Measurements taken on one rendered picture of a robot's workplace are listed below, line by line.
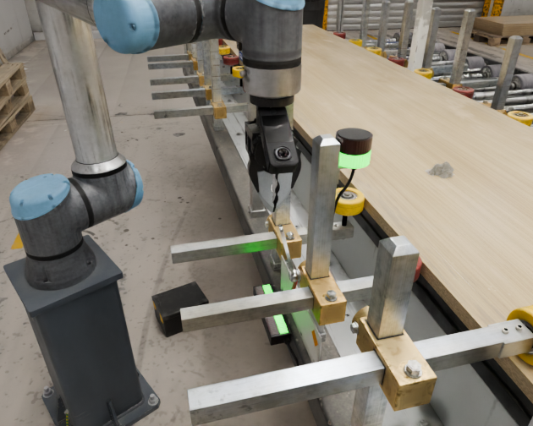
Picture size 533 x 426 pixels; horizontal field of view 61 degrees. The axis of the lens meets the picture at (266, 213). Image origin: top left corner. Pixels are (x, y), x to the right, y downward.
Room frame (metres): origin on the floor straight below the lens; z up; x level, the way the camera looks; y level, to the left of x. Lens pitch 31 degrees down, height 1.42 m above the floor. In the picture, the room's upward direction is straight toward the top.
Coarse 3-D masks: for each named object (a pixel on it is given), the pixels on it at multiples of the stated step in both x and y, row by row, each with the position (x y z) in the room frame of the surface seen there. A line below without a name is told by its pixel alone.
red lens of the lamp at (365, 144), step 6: (336, 132) 0.70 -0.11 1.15; (336, 138) 0.69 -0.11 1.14; (372, 138) 0.68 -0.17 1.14; (342, 144) 0.67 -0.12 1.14; (348, 144) 0.67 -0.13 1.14; (354, 144) 0.66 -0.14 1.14; (360, 144) 0.66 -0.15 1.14; (366, 144) 0.67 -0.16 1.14; (342, 150) 0.67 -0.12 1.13; (348, 150) 0.67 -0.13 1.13; (354, 150) 0.66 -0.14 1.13; (360, 150) 0.66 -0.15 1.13; (366, 150) 0.67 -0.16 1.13
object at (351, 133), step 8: (344, 128) 0.71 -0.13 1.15; (352, 128) 0.71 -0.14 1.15; (360, 128) 0.71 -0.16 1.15; (344, 136) 0.68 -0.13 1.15; (352, 136) 0.68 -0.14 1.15; (360, 136) 0.68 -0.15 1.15; (368, 136) 0.68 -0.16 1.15; (368, 152) 0.68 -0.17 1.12; (352, 168) 0.69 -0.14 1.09; (352, 176) 0.69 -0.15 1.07; (336, 200) 0.69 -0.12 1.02
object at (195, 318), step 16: (304, 288) 0.64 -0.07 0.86; (352, 288) 0.64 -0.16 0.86; (368, 288) 0.65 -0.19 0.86; (208, 304) 0.60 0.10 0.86; (224, 304) 0.60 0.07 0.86; (240, 304) 0.60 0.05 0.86; (256, 304) 0.60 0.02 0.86; (272, 304) 0.60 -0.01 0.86; (288, 304) 0.61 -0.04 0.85; (304, 304) 0.62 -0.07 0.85; (192, 320) 0.57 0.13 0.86; (208, 320) 0.57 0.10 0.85; (224, 320) 0.58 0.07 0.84; (240, 320) 0.59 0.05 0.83
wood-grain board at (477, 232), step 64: (320, 64) 2.23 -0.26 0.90; (384, 64) 2.23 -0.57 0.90; (320, 128) 1.37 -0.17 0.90; (384, 128) 1.37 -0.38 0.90; (448, 128) 1.37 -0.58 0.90; (512, 128) 1.37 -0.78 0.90; (384, 192) 0.95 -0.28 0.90; (448, 192) 0.95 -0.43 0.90; (512, 192) 0.95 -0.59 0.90; (448, 256) 0.69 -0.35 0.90; (512, 256) 0.69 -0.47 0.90
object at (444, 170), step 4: (436, 164) 1.08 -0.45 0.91; (440, 164) 1.08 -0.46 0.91; (444, 164) 1.06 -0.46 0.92; (448, 164) 1.06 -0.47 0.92; (432, 168) 1.05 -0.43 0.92; (436, 168) 1.04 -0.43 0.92; (440, 168) 1.05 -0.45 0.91; (444, 168) 1.05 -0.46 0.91; (448, 168) 1.05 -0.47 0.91; (452, 168) 1.06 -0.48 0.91; (428, 172) 1.04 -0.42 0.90; (432, 172) 1.04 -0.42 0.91; (436, 172) 1.04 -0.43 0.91; (440, 172) 1.04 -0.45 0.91; (444, 172) 1.03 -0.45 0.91; (448, 172) 1.02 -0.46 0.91; (452, 172) 1.04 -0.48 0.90; (440, 176) 1.02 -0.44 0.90; (444, 176) 1.02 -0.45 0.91; (448, 176) 1.02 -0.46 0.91; (452, 176) 1.02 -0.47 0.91
